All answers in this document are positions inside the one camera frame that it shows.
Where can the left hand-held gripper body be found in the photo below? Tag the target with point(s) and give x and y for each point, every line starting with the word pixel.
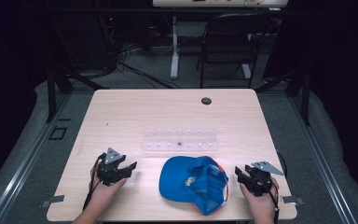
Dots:
pixel 112 165

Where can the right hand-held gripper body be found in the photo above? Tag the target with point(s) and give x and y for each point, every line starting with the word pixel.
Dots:
pixel 261 179

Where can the blue baseball cap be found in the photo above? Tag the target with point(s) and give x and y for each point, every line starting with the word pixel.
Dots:
pixel 192 183

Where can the person's right hand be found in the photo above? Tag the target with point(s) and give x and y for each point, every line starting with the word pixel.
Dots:
pixel 259 203

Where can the person's left hand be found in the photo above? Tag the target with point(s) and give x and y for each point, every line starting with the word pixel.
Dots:
pixel 105 194

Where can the clear plastic peg rack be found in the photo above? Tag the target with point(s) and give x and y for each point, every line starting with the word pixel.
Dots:
pixel 180 140

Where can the dark round table grommet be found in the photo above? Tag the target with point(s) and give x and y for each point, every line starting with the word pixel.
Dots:
pixel 206 100

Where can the white desk leg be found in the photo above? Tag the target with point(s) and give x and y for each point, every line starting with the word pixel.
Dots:
pixel 246 71
pixel 174 56

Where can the black folding chair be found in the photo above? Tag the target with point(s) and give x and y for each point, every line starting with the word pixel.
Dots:
pixel 230 46

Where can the white desk top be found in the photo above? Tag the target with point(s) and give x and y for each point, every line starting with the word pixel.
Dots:
pixel 217 3

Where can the grey metal table bracket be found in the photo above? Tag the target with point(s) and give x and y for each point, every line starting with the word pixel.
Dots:
pixel 293 200
pixel 52 200

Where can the black metal frame stand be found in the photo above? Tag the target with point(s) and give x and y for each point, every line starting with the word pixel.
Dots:
pixel 59 81
pixel 298 87

